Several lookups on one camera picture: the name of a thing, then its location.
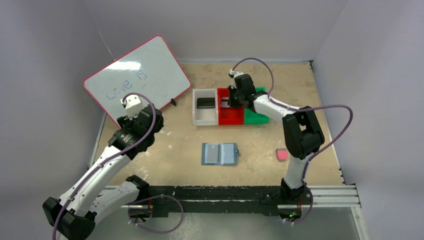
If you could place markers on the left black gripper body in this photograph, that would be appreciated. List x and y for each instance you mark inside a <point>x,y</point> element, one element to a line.
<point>124,121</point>

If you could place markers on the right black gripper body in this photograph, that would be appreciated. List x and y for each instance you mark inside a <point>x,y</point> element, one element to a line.
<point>232,100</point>

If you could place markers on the silver card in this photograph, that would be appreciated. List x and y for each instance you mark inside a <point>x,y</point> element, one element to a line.
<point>224,102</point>

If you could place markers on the blue card holder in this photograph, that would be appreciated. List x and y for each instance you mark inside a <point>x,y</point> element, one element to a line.
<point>219,154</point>

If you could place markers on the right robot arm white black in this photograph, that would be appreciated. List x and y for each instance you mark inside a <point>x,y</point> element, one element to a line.
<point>303,134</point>

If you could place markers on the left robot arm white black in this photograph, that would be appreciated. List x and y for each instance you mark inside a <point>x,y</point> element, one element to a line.
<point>76,212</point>

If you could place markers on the black card in white bin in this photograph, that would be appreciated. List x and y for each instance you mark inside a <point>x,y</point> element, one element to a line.
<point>205,103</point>

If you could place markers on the green plastic bin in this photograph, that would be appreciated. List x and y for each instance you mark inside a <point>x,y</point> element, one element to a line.
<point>252,117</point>

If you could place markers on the red plastic bin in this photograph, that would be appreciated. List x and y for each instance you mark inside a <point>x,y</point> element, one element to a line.
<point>228,116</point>

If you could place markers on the white plastic bin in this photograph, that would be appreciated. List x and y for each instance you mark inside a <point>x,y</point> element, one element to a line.
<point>204,116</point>

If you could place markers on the pink framed whiteboard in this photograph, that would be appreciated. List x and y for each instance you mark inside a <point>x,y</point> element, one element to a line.
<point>150,69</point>

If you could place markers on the pink grey eraser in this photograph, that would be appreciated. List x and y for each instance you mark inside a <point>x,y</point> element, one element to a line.
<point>282,154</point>

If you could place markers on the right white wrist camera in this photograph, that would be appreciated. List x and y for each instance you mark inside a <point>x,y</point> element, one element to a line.
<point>234,73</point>

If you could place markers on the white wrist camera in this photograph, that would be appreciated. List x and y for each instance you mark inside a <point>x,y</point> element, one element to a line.
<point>234,73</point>
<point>132,105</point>

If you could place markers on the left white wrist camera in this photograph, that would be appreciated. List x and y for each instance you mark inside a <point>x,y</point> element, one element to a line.
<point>132,105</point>

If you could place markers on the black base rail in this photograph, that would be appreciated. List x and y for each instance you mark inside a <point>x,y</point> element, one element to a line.
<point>264,200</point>

